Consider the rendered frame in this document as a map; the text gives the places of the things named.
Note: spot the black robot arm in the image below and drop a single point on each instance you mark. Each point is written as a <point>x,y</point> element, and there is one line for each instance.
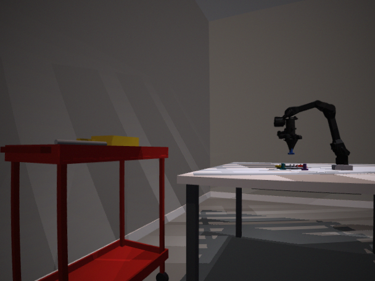
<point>329,111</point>

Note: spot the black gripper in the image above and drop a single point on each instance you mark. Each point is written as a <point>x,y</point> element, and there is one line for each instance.
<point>290,137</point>

